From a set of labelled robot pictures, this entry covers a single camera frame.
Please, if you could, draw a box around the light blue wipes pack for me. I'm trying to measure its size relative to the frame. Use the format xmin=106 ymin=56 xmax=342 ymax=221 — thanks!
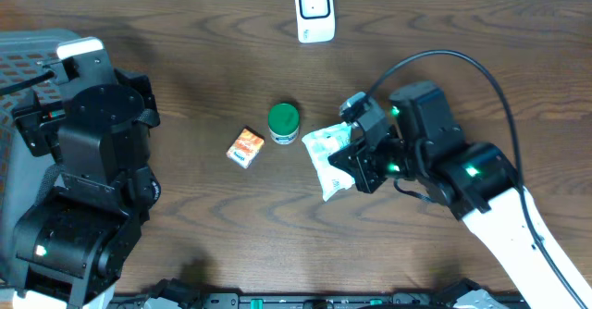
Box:
xmin=302 ymin=122 xmax=355 ymax=202

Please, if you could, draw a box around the green lid jar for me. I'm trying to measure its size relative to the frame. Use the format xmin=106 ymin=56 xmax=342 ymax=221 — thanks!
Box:
xmin=267 ymin=103 xmax=300 ymax=145

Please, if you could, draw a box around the orange snack packet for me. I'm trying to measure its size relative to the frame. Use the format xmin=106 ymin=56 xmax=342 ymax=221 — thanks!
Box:
xmin=226 ymin=129 xmax=265 ymax=168

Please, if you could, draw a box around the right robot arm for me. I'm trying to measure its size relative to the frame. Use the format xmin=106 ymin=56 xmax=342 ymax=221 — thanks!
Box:
xmin=328 ymin=81 xmax=591 ymax=308

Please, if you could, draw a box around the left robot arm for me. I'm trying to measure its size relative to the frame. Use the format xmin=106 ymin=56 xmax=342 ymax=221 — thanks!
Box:
xmin=7 ymin=38 xmax=161 ymax=308

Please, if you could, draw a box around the white barcode scanner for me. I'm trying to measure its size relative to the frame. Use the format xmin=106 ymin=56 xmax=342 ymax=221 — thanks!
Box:
xmin=295 ymin=0 xmax=336 ymax=43

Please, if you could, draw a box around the grey plastic basket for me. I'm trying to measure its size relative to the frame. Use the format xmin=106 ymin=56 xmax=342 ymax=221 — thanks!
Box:
xmin=0 ymin=28 xmax=84 ymax=287

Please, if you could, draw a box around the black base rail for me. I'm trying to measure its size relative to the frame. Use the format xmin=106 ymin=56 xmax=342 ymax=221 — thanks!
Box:
xmin=107 ymin=292 xmax=434 ymax=309

